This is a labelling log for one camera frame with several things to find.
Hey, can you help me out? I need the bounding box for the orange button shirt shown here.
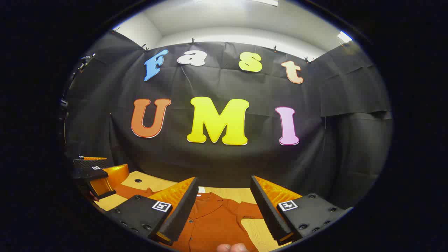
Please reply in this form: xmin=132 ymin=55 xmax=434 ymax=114
xmin=114 ymin=184 xmax=265 ymax=252

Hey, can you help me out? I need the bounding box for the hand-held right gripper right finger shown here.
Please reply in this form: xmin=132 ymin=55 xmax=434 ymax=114
xmin=250 ymin=175 xmax=354 ymax=246

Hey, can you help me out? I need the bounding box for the black backdrop cloth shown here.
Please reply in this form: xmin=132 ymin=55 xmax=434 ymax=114
xmin=63 ymin=31 xmax=394 ymax=210

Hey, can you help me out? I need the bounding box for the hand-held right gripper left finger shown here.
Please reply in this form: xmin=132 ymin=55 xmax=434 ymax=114
xmin=105 ymin=176 xmax=200 ymax=246

